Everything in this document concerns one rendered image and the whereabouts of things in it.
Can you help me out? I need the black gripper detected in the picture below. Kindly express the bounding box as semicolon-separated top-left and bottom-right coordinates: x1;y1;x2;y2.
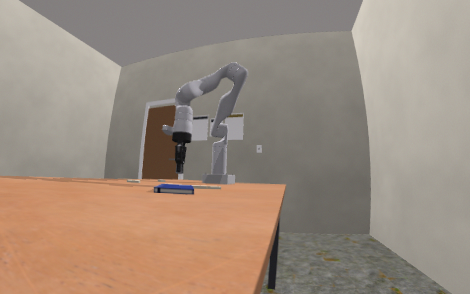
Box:
172;132;192;174

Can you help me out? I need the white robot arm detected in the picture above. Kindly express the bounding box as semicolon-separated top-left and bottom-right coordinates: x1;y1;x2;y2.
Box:
162;62;248;175

